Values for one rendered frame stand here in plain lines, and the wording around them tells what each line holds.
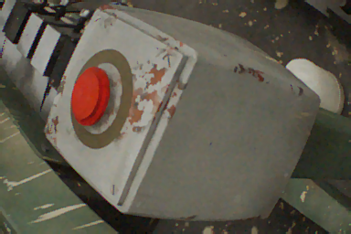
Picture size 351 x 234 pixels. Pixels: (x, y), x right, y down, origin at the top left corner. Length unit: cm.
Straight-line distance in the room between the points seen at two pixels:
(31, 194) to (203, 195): 24
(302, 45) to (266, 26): 11
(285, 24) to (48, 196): 98
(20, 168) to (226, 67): 33
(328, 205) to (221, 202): 73
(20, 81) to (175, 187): 48
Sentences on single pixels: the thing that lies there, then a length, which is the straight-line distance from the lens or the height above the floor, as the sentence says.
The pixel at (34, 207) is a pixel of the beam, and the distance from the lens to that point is 88.
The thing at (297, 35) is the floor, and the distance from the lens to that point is 177.
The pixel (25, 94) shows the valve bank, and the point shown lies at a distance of 111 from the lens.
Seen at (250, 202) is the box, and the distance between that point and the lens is 76.
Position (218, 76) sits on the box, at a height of 90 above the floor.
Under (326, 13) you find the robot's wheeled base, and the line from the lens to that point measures 149.
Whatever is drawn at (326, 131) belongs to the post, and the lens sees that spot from 86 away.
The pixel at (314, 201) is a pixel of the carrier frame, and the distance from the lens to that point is 146.
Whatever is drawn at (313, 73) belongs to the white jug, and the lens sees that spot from 156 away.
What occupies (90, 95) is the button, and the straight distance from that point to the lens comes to 68.
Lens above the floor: 139
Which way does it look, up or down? 46 degrees down
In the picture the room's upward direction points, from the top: 79 degrees counter-clockwise
